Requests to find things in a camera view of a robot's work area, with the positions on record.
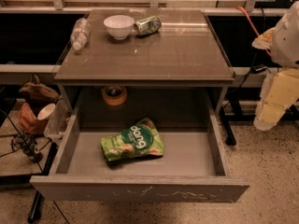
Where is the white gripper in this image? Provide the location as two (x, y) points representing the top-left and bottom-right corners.
(252, 1), (299, 131)

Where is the green rice chip bag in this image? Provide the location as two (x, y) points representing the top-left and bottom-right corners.
(101, 118), (164, 162)

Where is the grey cabinet with counter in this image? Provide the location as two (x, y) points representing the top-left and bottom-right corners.
(54, 8), (234, 110)

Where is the open grey drawer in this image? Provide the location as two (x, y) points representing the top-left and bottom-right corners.
(29, 87), (250, 203)

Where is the brown cloth bag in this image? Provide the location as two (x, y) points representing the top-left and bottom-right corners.
(18, 74), (60, 134)

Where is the black power adapter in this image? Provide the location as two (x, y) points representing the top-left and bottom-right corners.
(250, 64), (267, 74)

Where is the green soda can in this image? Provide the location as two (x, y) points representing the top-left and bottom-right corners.
(135, 16), (162, 36)

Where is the white ceramic bowl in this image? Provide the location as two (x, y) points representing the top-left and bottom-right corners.
(104, 15), (135, 40)

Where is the orange tape roll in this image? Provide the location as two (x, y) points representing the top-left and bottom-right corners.
(101, 86), (127, 105)

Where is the clear plastic water bottle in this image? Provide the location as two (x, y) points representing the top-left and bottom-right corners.
(70, 18), (91, 50)

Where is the clear plastic container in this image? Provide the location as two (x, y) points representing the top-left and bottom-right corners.
(44, 100), (69, 142)

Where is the white paper cup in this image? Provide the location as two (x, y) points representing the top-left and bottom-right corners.
(37, 104), (56, 120)

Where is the black metal stand leg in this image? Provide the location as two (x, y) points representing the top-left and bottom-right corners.
(27, 143), (58, 224)

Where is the orange cable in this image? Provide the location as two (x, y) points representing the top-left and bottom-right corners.
(235, 5), (273, 58)

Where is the black cable bundle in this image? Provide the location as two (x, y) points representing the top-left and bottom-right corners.
(0, 109), (52, 164)

